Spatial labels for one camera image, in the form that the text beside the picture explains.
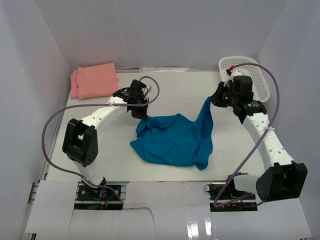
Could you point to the white perforated plastic basket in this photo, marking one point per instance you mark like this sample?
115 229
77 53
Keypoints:
259 87

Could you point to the blue t shirt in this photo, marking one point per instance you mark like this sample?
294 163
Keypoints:
175 140

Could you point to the white paper sheet at back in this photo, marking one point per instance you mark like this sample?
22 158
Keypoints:
163 69

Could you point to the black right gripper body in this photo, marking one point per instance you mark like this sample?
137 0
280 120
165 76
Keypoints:
223 98

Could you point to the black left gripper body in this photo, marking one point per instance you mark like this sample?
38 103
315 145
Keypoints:
142 100

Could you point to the folded salmon t shirt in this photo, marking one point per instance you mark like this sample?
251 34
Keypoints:
96 81

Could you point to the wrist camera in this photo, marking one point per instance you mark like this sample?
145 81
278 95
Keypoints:
146 90
232 72

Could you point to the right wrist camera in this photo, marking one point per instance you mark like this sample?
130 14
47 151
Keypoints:
232 72

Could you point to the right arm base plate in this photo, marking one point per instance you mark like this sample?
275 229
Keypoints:
248 204

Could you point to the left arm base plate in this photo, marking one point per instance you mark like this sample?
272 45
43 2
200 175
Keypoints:
104 200

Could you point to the folded pink t shirt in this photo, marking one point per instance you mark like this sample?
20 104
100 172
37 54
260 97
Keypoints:
74 88

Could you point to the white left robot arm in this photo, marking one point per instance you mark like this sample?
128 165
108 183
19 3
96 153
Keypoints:
81 137

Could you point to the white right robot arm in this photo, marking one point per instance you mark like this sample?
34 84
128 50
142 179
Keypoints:
283 178

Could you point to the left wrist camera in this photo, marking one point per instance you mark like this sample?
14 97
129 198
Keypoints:
146 90

